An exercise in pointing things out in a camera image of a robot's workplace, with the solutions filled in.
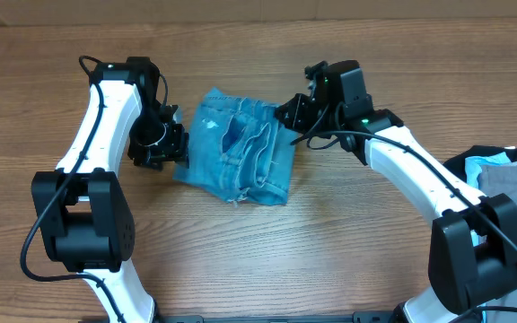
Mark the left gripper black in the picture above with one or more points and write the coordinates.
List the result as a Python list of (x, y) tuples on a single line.
[(176, 149)]

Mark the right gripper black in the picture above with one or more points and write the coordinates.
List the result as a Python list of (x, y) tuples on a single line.
[(299, 108)]

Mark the blue denim jeans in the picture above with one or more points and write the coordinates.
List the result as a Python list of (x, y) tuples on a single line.
[(238, 151)]

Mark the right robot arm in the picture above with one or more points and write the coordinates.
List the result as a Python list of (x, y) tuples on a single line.
[(473, 248)]

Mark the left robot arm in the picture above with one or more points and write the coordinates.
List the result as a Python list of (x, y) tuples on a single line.
[(82, 214)]

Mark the black folded garment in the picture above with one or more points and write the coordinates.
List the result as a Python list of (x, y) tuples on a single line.
[(456, 164)]

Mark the light blue folded garment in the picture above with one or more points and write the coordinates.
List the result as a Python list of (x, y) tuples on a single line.
[(483, 166)]

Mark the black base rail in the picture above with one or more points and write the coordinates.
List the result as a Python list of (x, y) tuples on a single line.
[(356, 317)]

